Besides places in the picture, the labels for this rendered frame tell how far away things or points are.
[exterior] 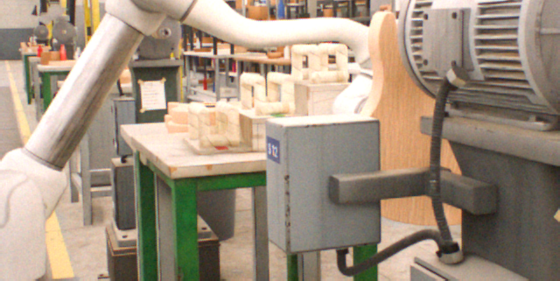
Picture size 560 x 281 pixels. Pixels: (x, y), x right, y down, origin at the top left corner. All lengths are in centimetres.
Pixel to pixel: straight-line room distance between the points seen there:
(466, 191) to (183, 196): 99
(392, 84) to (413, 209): 25
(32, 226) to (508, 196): 98
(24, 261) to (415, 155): 81
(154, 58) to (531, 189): 291
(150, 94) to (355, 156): 268
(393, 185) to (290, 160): 16
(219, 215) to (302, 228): 350
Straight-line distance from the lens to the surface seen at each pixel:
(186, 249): 200
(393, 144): 149
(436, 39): 117
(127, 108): 385
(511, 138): 107
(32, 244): 171
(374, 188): 119
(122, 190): 385
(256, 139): 212
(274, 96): 233
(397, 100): 148
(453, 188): 115
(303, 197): 119
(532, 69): 103
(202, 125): 212
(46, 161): 188
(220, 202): 468
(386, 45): 146
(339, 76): 220
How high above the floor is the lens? 126
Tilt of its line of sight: 7 degrees down
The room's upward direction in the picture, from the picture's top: 1 degrees counter-clockwise
